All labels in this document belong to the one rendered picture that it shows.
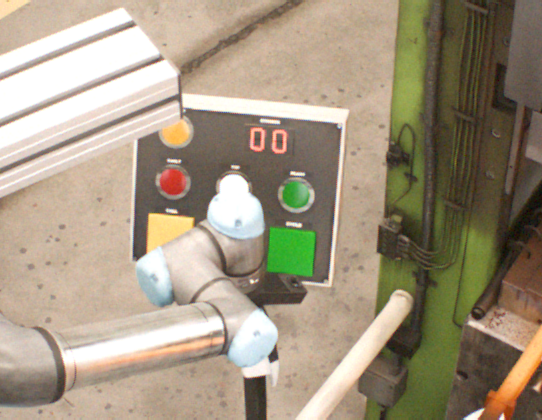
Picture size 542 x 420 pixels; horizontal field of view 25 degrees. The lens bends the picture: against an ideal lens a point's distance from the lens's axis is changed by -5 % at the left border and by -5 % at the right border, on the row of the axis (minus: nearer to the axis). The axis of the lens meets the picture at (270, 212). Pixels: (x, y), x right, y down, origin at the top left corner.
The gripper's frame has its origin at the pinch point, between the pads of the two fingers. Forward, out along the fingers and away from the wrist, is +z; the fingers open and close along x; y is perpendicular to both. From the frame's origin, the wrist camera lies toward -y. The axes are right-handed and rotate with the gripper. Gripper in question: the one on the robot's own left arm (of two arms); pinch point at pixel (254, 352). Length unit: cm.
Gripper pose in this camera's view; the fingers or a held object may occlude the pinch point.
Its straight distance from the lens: 205.8
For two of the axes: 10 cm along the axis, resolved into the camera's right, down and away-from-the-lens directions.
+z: 0.1, 6.8, 7.3
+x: 5.0, 6.3, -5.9
